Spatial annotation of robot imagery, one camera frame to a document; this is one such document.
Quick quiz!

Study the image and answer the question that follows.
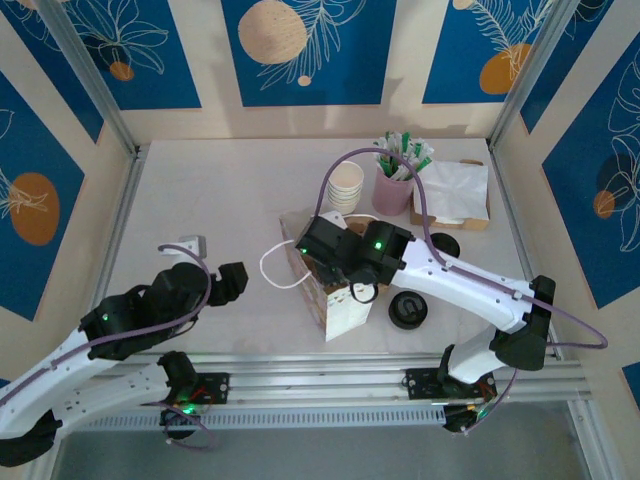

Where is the grey slotted cable duct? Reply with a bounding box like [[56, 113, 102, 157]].
[[63, 404, 447, 432]]

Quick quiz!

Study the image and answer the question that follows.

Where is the white paper carrier bag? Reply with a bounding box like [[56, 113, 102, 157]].
[[259, 209, 376, 344]]

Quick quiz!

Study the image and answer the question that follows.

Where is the pink cylindrical holder cup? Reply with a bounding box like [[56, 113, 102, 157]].
[[372, 164, 416, 216]]

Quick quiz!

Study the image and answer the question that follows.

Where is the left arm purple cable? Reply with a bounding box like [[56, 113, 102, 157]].
[[0, 243, 220, 451]]

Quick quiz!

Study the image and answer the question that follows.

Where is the wooden napkin tray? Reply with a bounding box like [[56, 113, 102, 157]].
[[409, 158, 492, 232]]

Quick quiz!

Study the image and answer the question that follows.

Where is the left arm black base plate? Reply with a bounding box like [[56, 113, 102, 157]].
[[169, 372, 231, 406]]

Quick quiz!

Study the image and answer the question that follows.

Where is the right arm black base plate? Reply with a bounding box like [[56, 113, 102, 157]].
[[399, 367, 499, 402]]

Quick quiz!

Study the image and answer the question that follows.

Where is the aluminium frame post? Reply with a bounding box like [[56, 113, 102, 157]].
[[37, 0, 144, 157], [487, 0, 584, 151]]

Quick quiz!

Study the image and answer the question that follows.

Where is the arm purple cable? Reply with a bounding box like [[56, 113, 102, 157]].
[[317, 148, 609, 436], [0, 243, 220, 451]]

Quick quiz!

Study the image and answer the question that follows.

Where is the aluminium frame crossbar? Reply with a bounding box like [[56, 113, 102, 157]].
[[42, 352, 586, 414]]

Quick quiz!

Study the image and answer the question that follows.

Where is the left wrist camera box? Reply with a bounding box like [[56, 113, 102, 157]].
[[159, 234, 208, 260]]

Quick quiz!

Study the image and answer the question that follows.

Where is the stack of white paper cups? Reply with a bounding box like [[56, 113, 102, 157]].
[[327, 160, 365, 216]]

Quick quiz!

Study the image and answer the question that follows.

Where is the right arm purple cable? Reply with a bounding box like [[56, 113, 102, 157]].
[[317, 148, 609, 436]]

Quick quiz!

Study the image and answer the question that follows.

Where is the short black cable loop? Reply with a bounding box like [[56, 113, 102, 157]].
[[348, 280, 377, 305]]

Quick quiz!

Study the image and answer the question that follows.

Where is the white paper napkin stack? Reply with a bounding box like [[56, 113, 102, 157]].
[[414, 159, 490, 224]]

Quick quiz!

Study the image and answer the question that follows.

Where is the stack of black cup lids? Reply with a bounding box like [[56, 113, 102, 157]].
[[388, 291, 430, 331]]

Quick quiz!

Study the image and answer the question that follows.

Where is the aluminium table side rail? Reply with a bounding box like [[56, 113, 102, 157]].
[[484, 138, 564, 361], [69, 144, 149, 371]]

